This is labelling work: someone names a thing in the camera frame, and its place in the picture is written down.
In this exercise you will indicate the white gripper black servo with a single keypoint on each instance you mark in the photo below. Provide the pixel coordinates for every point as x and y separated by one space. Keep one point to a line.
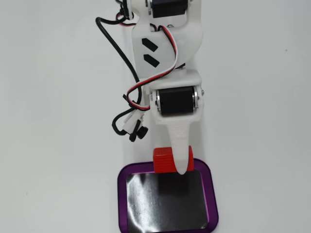
175 102

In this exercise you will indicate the red cube block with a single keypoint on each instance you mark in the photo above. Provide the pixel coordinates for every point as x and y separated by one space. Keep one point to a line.
162 161

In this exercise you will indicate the purple metal tray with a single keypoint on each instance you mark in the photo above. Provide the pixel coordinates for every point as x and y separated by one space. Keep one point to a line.
170 206

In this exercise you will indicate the small black camera module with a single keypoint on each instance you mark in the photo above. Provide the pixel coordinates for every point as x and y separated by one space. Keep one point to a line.
140 132

